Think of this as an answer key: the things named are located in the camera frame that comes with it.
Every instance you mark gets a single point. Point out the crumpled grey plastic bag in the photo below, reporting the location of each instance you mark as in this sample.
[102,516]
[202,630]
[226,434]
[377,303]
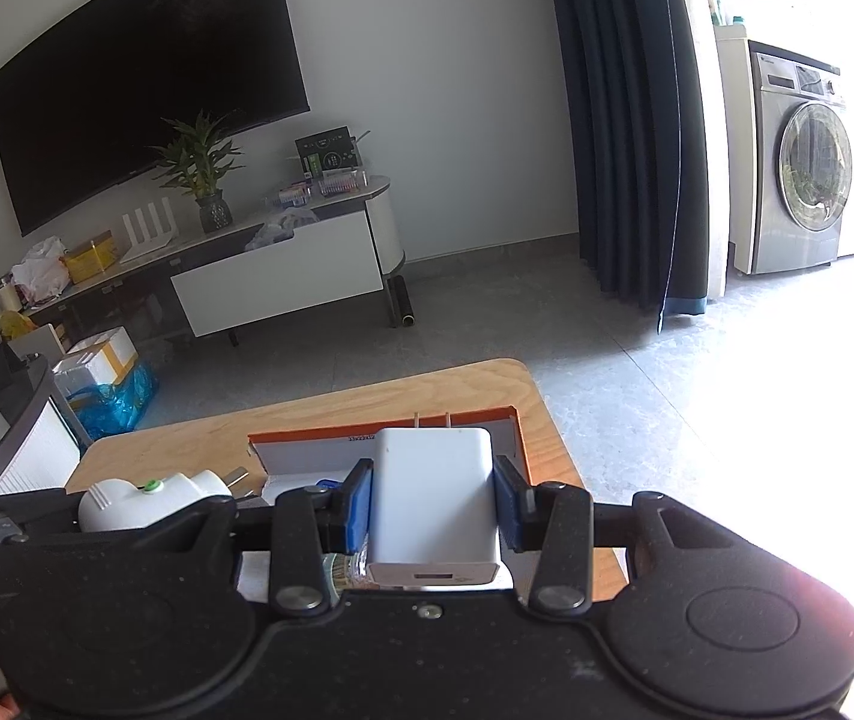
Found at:
[280,229]

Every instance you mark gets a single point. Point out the white router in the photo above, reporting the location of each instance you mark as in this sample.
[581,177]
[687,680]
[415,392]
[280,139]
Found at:
[149,229]

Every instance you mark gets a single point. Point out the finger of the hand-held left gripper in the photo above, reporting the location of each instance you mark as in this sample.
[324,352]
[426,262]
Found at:
[21,504]

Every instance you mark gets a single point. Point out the silver washing machine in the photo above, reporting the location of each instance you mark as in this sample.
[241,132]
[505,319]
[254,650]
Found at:
[794,165]

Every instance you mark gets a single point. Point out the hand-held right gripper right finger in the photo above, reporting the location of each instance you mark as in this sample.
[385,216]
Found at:
[509,502]

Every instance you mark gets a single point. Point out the black rolled mat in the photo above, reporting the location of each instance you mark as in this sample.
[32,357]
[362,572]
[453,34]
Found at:
[402,304]

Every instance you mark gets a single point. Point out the white plastic bag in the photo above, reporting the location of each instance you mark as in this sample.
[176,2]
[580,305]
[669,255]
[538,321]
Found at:
[40,270]

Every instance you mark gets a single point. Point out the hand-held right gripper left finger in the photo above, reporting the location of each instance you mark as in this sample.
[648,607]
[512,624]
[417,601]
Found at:
[359,510]

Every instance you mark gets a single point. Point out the white and yellow carton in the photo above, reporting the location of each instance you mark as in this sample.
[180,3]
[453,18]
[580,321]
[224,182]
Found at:
[104,360]

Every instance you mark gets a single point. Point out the orange cardboard box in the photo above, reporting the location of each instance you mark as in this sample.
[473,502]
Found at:
[307,457]

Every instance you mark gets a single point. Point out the large white charger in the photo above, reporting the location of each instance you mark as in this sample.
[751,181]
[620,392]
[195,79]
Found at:
[430,495]

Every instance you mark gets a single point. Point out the white plug-in mosquito repeller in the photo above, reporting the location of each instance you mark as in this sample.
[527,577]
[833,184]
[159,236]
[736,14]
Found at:
[134,502]

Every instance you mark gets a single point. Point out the blue cartoon tissue box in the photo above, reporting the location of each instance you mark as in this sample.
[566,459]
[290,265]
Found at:
[328,484]

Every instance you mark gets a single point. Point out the black stand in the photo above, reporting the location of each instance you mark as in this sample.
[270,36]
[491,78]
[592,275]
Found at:
[3,367]

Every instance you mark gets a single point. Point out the dark blue curtain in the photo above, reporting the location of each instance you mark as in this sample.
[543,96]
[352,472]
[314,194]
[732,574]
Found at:
[622,127]

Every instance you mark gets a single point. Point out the white and dark television cabinet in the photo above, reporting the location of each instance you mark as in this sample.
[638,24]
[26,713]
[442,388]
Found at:
[277,277]

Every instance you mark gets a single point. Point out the black wall television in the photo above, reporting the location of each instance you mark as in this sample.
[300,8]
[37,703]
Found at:
[149,75]

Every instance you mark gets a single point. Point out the blue plastic bag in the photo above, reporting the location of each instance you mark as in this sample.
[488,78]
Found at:
[115,409]

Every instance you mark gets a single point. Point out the bamboo plant in dark vase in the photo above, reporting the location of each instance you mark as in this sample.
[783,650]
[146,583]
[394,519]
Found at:
[214,214]

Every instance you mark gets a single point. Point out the black and green box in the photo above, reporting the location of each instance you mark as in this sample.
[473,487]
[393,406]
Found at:
[329,154]

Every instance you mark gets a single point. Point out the round ribbed side cabinet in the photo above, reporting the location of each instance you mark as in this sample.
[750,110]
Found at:
[29,450]

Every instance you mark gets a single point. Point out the white tall cabinet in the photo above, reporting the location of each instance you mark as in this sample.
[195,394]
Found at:
[734,165]

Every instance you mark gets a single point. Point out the clear pen organizer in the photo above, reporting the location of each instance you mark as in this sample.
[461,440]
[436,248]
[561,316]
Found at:
[337,184]

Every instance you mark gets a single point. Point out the yellow tin box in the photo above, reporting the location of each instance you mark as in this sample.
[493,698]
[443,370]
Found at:
[93,259]

